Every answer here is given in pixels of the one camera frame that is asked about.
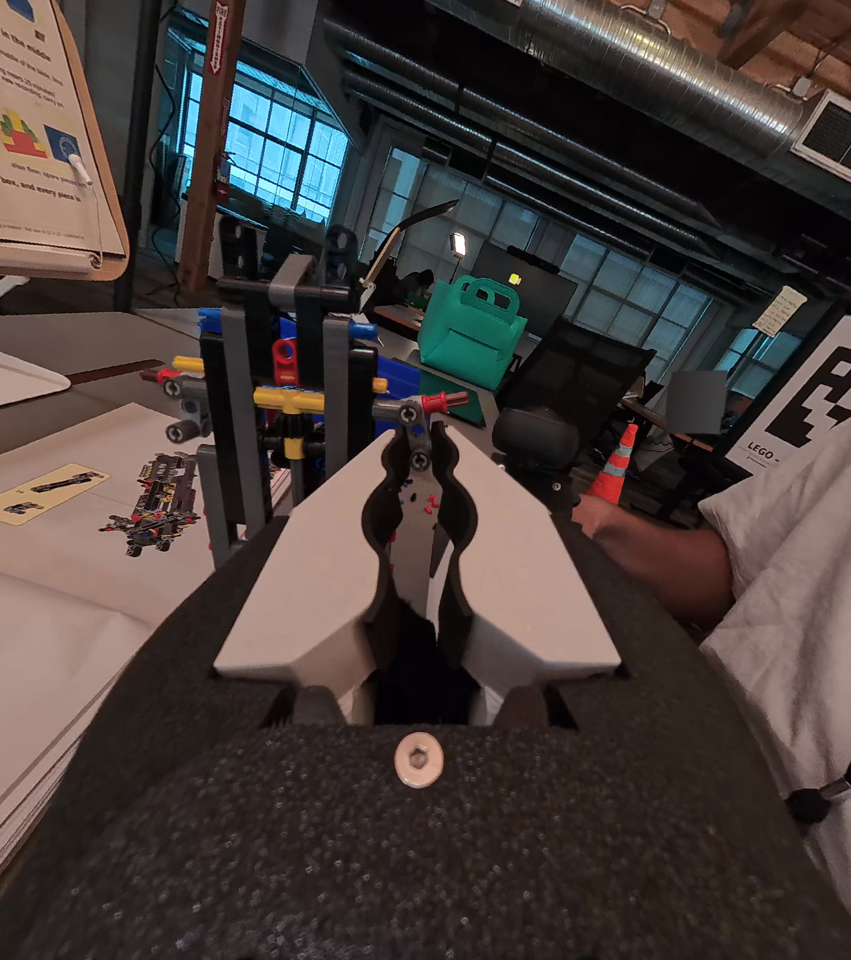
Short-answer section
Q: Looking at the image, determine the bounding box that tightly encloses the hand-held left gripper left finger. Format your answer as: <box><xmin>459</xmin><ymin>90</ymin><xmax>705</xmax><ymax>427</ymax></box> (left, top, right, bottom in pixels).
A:
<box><xmin>213</xmin><ymin>429</ymin><xmax>404</xmax><ymax>690</ymax></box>

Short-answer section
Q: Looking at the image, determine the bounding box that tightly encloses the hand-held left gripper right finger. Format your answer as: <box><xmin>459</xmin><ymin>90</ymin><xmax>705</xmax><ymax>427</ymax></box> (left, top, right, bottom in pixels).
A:
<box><xmin>429</xmin><ymin>420</ymin><xmax>623</xmax><ymax>690</ymax></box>

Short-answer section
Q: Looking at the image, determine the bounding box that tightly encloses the lego chassis assembly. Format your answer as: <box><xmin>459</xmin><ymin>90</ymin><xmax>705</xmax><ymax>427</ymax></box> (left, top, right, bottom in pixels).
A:
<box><xmin>142</xmin><ymin>217</ymin><xmax>472</xmax><ymax>571</ymax></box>

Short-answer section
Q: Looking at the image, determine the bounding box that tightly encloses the lego instruction booklet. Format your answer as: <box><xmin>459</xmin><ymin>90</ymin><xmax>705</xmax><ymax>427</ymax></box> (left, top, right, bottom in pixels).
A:
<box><xmin>0</xmin><ymin>401</ymin><xmax>299</xmax><ymax>912</ymax></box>

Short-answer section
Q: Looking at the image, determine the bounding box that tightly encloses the person's right forearm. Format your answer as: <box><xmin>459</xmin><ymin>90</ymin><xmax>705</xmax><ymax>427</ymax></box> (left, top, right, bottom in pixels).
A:
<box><xmin>571</xmin><ymin>495</ymin><xmax>736</xmax><ymax>627</ymax></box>

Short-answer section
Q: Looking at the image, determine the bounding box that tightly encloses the black mesh chair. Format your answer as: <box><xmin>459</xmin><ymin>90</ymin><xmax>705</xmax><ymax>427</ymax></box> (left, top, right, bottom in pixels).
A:
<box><xmin>499</xmin><ymin>318</ymin><xmax>657</xmax><ymax>451</ymax></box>

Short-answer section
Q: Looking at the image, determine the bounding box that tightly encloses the orange traffic cone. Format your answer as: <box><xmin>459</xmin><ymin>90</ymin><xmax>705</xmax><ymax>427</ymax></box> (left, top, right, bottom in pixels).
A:
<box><xmin>583</xmin><ymin>423</ymin><xmax>640</xmax><ymax>504</ymax></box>

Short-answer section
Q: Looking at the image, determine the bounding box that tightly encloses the teal felt bag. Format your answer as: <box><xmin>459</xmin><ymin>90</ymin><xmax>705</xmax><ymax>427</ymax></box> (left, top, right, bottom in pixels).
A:
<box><xmin>416</xmin><ymin>275</ymin><xmax>529</xmax><ymax>393</ymax></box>

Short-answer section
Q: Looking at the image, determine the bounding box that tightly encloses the black monitor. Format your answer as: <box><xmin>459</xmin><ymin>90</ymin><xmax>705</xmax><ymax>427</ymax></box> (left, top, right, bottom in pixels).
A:
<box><xmin>470</xmin><ymin>246</ymin><xmax>578</xmax><ymax>354</ymax></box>

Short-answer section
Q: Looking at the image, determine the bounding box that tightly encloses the blue storage bin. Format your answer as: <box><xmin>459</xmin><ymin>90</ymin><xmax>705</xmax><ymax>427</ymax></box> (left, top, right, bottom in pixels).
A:
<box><xmin>199</xmin><ymin>307</ymin><xmax>389</xmax><ymax>444</ymax></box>

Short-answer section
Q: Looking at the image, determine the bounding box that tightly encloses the person in white shirt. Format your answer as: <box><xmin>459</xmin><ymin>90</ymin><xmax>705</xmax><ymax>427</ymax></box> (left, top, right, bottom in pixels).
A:
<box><xmin>699</xmin><ymin>412</ymin><xmax>851</xmax><ymax>960</ymax></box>

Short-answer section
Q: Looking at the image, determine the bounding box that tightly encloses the black framed marker sign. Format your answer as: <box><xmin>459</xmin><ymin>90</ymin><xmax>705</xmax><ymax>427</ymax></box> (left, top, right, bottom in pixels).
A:
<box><xmin>725</xmin><ymin>315</ymin><xmax>851</xmax><ymax>475</ymax></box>

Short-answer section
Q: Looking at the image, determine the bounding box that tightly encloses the white paper note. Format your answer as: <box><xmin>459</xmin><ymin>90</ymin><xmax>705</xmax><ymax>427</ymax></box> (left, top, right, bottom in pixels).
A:
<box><xmin>754</xmin><ymin>285</ymin><xmax>808</xmax><ymax>339</ymax></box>

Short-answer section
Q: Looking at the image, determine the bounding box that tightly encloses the white air vent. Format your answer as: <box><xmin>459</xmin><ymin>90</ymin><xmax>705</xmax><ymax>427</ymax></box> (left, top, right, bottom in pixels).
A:
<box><xmin>791</xmin><ymin>88</ymin><xmax>851</xmax><ymax>192</ymax></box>

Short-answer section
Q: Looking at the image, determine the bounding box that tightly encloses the wooden instruction board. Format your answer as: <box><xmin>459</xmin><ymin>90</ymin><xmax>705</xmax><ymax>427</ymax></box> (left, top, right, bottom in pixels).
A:
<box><xmin>0</xmin><ymin>0</ymin><xmax>130</xmax><ymax>282</ymax></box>

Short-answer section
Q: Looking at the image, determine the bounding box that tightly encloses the silver ventilation duct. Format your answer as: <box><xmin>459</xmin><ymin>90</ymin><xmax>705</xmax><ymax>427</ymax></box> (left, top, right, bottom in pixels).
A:
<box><xmin>515</xmin><ymin>0</ymin><xmax>809</xmax><ymax>151</ymax></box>

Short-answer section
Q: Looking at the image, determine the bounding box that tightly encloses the wooden post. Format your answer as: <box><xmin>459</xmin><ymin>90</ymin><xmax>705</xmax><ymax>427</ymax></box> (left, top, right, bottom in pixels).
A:
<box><xmin>176</xmin><ymin>0</ymin><xmax>247</xmax><ymax>295</ymax></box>

